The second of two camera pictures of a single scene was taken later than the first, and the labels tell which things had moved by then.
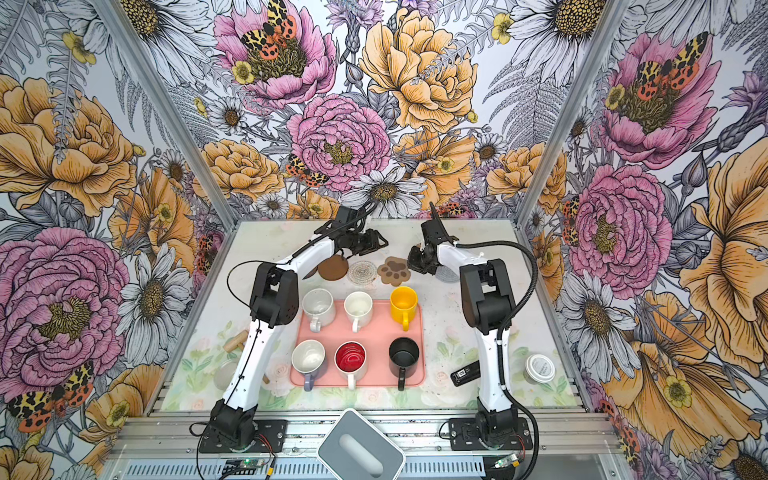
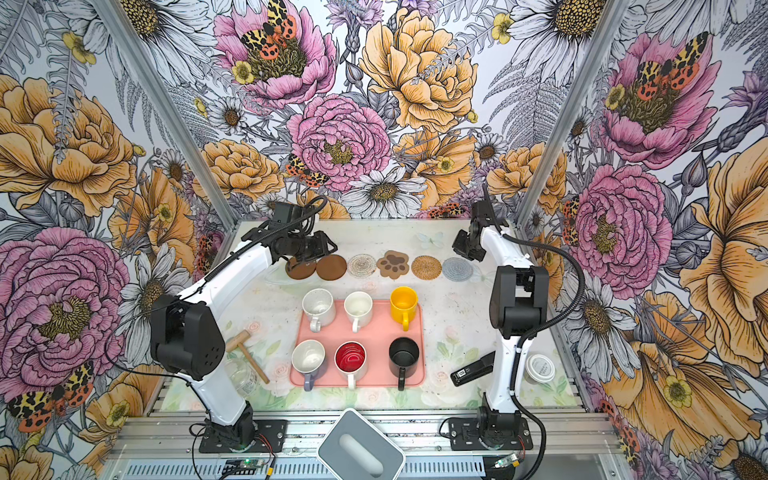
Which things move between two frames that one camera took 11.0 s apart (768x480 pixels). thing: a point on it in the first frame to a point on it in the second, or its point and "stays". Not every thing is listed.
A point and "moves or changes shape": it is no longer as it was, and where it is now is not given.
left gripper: [372, 242] to [321, 247]
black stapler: [466, 374] stays
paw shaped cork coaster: [394, 271] moves or changes shape
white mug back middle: [359, 309] stays
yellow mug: [403, 305] stays
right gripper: [412, 261] to [458, 247]
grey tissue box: [356, 449] stays
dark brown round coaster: [333, 268] stays
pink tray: [376, 336] stays
